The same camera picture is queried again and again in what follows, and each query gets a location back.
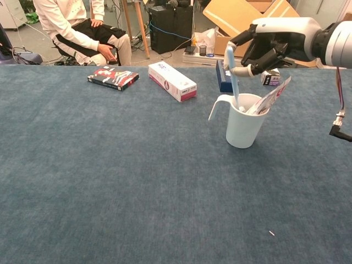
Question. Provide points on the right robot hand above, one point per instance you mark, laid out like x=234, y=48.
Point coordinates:
x=286, y=33

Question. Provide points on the white red toothpaste tube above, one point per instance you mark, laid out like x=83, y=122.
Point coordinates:
x=272, y=97

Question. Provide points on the light blue toothbrush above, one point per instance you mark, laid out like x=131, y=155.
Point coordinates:
x=235, y=85

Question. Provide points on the white and pink box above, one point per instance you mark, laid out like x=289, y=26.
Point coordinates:
x=170, y=79

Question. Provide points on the small black white box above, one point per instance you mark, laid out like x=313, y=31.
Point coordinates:
x=270, y=79

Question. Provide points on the large open cardboard box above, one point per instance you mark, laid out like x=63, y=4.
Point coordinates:
x=228, y=13

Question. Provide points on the dark blue long box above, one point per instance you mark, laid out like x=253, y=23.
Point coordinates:
x=224, y=82

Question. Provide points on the white plastic bag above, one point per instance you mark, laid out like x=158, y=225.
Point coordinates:
x=204, y=38

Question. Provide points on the small black device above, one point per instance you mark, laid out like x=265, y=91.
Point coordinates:
x=189, y=49

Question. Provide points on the black computer tower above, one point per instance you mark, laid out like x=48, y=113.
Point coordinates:
x=170, y=30

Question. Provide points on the wooden easel leg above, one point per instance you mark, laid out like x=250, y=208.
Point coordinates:
x=141, y=27

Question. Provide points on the red black flat box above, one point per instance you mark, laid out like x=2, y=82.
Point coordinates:
x=112, y=78

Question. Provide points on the tiny white scrap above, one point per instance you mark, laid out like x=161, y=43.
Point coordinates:
x=271, y=233

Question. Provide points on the blue felt table cover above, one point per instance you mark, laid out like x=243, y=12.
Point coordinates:
x=110, y=165

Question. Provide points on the black stool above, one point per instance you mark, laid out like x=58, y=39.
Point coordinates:
x=63, y=52

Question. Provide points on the person in white top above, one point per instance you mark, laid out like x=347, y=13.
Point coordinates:
x=60, y=16

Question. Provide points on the green bag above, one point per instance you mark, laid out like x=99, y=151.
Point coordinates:
x=33, y=17

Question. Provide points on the dark blue machine base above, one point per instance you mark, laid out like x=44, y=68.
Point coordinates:
x=30, y=57

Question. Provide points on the white cabinet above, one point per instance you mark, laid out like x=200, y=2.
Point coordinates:
x=11, y=13

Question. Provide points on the aluminium rail platform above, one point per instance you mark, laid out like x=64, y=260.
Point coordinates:
x=198, y=59

